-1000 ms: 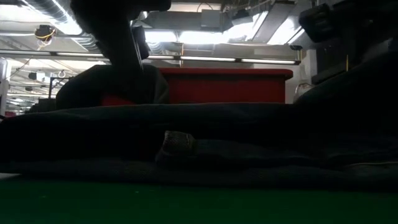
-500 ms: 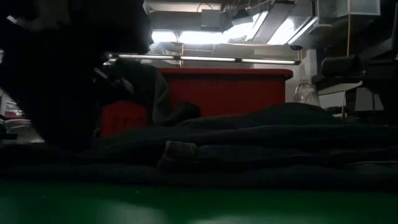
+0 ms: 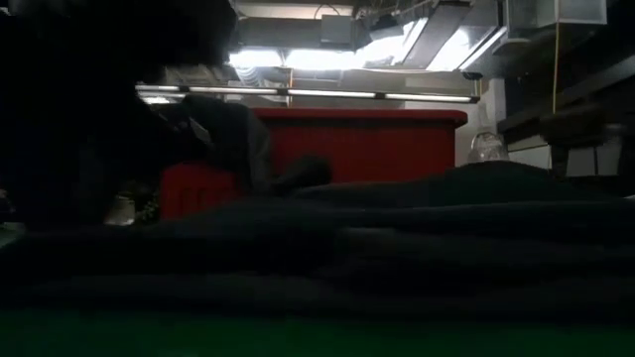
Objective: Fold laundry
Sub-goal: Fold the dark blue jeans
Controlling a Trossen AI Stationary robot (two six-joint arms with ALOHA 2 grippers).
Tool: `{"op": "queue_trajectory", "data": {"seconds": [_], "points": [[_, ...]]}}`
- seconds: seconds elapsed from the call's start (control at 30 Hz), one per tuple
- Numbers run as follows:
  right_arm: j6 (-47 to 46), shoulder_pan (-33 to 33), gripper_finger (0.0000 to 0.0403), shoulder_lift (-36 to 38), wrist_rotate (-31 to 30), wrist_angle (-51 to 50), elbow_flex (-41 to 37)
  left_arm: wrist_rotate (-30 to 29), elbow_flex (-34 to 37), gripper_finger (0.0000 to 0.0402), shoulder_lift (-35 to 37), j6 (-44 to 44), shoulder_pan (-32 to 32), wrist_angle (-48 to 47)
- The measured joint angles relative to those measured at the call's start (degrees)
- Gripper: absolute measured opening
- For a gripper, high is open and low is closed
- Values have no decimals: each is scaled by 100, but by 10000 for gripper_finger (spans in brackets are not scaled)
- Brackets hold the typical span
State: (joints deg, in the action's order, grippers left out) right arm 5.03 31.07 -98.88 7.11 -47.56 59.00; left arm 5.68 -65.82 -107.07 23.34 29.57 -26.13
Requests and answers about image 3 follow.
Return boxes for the dark blue jeans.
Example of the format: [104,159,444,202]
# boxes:
[0,161,635,326]

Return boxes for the red plastic laundry basket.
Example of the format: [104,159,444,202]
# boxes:
[158,107,470,222]

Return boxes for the long ceiling light bar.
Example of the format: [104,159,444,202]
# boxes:
[134,83,481,104]

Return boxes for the grey ceiling box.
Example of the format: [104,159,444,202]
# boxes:
[319,13,357,50]

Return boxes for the green table mat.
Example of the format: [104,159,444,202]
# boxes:
[0,309,635,357]

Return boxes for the clear spray bottle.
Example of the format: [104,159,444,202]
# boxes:
[467,129,511,165]

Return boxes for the white boards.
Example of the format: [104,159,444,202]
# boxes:
[567,136,625,178]

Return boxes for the yellow hanging cable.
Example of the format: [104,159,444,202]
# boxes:
[551,22,561,116]

